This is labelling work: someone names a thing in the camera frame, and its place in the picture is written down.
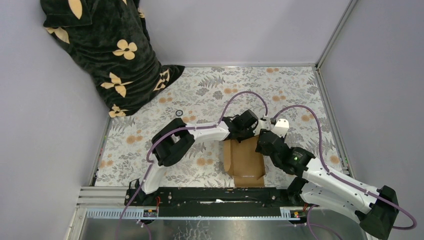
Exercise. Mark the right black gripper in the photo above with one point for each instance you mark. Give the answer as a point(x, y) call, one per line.
point(259, 149)

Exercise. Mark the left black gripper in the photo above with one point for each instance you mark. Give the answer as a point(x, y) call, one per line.
point(251, 128)

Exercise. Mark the brown cardboard paper box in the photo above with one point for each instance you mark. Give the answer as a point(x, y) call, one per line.
point(243, 163)

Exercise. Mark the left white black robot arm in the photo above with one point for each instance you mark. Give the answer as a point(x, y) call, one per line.
point(171, 144)

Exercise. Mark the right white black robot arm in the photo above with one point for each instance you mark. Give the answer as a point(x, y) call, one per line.
point(371, 207)

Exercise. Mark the floral patterned table mat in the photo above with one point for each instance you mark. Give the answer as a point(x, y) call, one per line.
point(202, 95)

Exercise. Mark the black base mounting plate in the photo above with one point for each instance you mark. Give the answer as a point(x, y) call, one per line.
point(220, 202)

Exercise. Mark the black floral plush blanket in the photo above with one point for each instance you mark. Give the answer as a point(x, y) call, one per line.
point(109, 40)

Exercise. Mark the aluminium frame rail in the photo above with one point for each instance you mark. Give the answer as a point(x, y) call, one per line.
point(102, 215)

